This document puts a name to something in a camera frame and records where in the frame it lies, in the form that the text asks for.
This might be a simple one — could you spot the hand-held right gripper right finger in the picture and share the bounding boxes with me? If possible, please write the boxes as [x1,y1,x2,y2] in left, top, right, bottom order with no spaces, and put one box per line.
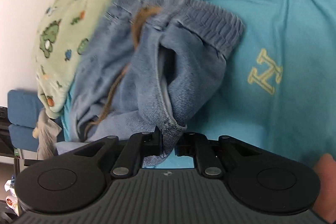
[175,132,271,178]

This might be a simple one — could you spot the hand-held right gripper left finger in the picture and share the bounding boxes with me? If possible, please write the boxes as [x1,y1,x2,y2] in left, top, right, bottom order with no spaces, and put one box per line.
[63,126,163,179]

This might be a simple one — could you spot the blue denim jeans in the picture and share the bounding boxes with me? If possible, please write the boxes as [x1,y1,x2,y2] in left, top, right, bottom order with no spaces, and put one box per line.
[69,0,246,169]

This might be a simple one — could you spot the person's right hand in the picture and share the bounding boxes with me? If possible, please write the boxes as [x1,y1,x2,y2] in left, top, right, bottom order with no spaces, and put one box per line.
[313,154,336,223]

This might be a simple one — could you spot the beige cloth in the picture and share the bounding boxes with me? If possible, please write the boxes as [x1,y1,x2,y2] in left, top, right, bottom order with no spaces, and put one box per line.
[33,109,63,160]

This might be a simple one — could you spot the blue sofa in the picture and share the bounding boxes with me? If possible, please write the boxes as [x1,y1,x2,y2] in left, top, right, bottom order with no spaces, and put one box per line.
[7,90,66,152]

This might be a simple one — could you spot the green cartoon print fleece blanket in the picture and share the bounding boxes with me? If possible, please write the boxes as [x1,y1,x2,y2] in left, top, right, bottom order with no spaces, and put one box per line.
[31,0,143,119]

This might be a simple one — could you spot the teal bedsheet with yellow print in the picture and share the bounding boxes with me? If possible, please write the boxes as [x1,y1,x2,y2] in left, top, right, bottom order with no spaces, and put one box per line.
[62,0,336,169]

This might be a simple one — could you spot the crumpled white bags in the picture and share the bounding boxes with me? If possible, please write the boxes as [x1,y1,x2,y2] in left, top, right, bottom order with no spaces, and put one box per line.
[4,174,19,215]

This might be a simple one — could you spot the black furniture frame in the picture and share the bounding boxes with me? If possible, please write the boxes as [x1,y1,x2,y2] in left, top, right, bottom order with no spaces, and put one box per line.
[0,106,14,157]

